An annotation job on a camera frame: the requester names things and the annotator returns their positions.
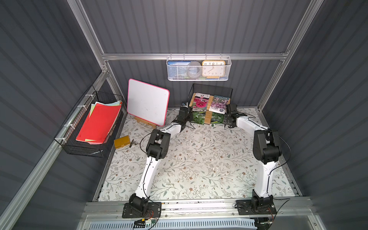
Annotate purple flower seed bag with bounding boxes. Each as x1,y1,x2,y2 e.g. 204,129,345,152
209,95,231,114

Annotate white wire hanging basket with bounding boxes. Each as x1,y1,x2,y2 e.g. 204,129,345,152
166,56,232,81

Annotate yellow sponge block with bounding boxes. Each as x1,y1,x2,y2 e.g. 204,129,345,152
114,136,131,149

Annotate grey tape roll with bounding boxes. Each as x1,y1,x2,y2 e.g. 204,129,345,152
186,61,202,79

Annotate pink framed whiteboard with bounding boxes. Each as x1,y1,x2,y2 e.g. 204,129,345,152
127,79,170,126

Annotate green paper sheets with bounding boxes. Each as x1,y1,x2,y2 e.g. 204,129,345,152
89,101,122,117

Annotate green gourd seed bag left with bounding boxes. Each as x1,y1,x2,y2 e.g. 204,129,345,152
192,111,206,125

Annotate green gourd seed bag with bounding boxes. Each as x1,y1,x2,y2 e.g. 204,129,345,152
192,111,206,125
210,112,224,127

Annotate blue box in basket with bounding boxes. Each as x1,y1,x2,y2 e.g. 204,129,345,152
167,60,190,81

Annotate pink carnation seed bag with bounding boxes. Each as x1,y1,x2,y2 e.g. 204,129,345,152
192,93,210,112

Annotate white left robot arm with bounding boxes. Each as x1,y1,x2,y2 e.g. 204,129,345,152
128,104,193,215

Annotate black mesh wooden shelf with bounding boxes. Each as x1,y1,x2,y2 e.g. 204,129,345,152
188,83,233,125

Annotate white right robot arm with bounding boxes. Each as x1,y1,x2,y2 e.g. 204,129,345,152
224,104,282,214

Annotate wooden whiteboard easel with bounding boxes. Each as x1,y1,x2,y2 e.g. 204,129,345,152
134,117,157,129

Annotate black wire wall basket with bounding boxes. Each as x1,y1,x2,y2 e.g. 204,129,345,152
55,91,125,158

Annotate yellow square clock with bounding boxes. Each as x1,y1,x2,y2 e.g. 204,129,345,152
202,60,226,78

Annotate green gourd seed bag right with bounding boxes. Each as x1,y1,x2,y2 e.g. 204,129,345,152
210,112,224,127

